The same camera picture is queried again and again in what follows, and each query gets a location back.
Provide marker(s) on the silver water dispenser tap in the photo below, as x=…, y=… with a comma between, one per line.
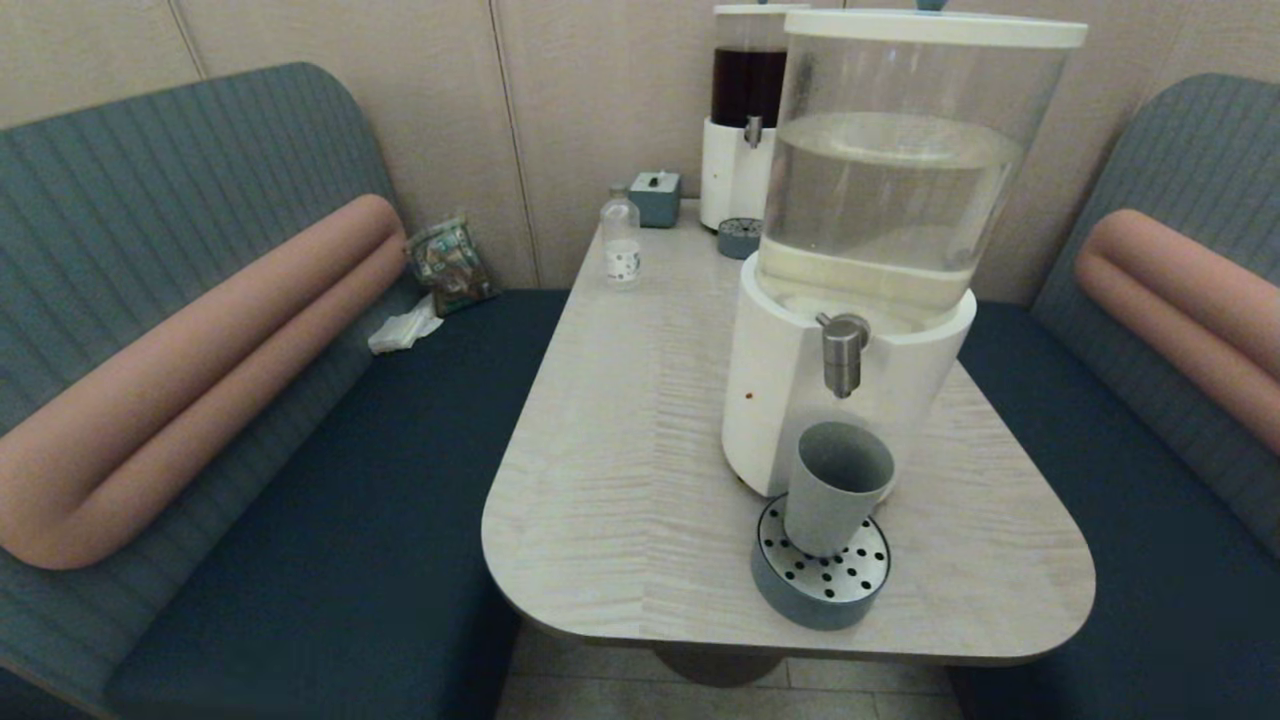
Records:
x=843, y=360

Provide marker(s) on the grey plastic cup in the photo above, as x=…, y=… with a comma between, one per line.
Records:
x=832, y=512

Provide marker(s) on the small clear plastic bottle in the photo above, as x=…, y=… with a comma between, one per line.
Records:
x=621, y=250

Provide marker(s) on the clear water dispenser white base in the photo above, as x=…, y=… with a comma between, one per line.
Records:
x=780, y=380

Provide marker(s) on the round blue perforated drip tray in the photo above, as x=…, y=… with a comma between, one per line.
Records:
x=740, y=240
x=815, y=604

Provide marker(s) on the grey-blue square tissue box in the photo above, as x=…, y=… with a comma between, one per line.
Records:
x=655, y=200

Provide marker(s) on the dark drink dispenser white base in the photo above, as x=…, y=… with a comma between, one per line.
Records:
x=730, y=170

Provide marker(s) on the clear bag of snacks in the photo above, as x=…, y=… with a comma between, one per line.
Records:
x=450, y=265

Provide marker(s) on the crumpled white tissue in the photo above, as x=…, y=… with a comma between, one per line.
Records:
x=403, y=328

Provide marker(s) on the silver dark drink dispenser tap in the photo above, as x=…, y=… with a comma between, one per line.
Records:
x=754, y=130

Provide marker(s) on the white dark drink dispenser lid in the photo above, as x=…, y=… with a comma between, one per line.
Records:
x=750, y=9

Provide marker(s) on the white water dispenser lid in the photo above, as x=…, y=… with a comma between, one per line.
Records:
x=930, y=28

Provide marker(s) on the teal upholstered booth bench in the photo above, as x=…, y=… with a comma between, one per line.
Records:
x=150, y=180
x=1150, y=560

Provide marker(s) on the dark round table pedestal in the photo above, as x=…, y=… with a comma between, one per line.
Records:
x=720, y=665

